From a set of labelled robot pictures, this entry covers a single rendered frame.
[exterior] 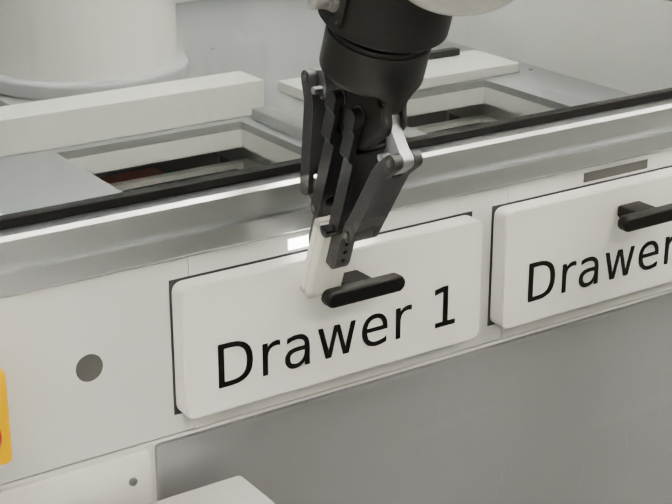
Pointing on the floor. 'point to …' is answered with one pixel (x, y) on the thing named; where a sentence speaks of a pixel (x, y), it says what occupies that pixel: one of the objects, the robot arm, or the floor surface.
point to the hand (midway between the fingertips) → (327, 255)
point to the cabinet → (434, 430)
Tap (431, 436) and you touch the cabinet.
